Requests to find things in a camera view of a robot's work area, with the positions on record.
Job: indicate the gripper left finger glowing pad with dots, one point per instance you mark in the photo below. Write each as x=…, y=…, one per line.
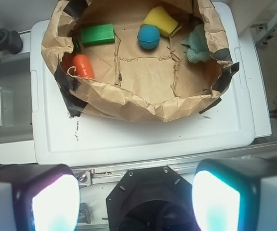
x=37, y=197

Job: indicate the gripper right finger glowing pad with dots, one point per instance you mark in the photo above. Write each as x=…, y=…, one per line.
x=236, y=194

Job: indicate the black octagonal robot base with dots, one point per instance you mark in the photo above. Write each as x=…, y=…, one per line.
x=151, y=199

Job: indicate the blue-green cloth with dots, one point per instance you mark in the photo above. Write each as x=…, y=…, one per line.
x=196, y=43

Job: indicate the white plastic bin lid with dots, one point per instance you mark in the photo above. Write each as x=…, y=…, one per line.
x=90, y=140

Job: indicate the clear plastic bin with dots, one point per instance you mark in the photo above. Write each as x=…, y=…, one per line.
x=15, y=99

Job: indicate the orange toy carrot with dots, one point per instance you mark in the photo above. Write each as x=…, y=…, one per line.
x=83, y=66

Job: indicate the black clamp knob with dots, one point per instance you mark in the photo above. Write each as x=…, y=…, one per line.
x=10, y=41

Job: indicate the brown paper bag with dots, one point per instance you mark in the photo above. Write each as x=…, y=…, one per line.
x=129, y=83

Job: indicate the blue ball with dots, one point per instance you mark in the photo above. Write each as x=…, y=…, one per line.
x=148, y=37

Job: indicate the green block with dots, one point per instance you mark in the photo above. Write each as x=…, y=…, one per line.
x=99, y=34

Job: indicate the yellow sponge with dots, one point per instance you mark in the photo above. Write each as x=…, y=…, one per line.
x=159, y=18

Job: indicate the silver corner bracket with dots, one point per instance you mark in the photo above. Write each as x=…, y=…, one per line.
x=84, y=178

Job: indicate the aluminium extrusion rail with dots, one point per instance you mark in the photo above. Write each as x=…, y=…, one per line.
x=182, y=164

